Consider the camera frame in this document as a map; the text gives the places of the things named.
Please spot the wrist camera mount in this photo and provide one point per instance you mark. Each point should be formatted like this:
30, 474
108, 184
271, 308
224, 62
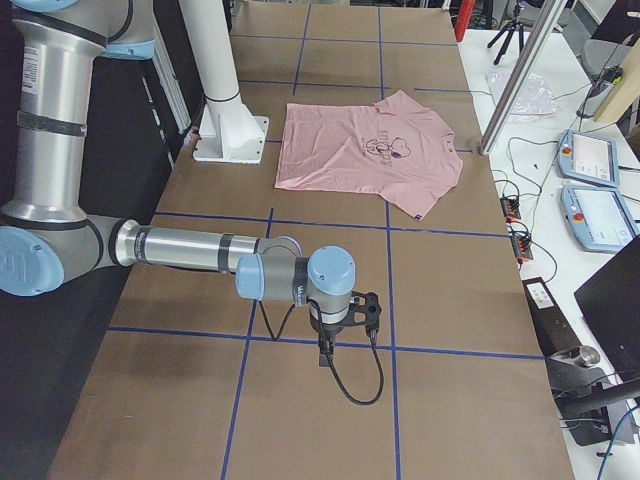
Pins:
365, 311

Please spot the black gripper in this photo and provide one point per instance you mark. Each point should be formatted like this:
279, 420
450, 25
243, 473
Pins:
331, 331

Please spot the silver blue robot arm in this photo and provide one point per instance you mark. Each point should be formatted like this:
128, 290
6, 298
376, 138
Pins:
48, 239

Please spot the black box with label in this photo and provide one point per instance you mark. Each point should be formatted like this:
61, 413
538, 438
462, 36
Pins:
553, 331

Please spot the orange black connector block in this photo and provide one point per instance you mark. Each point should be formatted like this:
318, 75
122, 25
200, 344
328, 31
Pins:
521, 245
510, 208

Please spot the aluminium frame post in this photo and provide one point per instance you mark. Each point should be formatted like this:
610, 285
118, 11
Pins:
533, 47

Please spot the pink Snoopy t-shirt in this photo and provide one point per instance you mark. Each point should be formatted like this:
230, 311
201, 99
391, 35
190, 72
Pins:
396, 148

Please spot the wooden board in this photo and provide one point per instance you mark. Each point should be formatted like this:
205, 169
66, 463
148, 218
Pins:
626, 91

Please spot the black monitor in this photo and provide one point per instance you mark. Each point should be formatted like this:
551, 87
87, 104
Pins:
609, 302

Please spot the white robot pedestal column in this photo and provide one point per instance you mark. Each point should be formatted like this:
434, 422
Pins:
228, 131

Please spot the lower teach pendant tablet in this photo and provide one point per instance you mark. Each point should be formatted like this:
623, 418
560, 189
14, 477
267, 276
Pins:
598, 217

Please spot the upper teach pendant tablet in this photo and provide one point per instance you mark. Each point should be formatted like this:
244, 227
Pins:
589, 159

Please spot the clear plastic bag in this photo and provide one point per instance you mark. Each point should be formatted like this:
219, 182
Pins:
535, 98

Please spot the upper orange black connector block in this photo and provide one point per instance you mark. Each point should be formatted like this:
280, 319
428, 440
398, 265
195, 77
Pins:
510, 208

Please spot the black camera tripod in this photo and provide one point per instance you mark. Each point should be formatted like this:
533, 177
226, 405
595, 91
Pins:
513, 27

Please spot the teach pendant tablet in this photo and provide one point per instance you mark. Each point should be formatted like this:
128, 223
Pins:
598, 217
589, 159

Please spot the lower orange black connector block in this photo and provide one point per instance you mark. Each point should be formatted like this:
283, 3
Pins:
521, 245

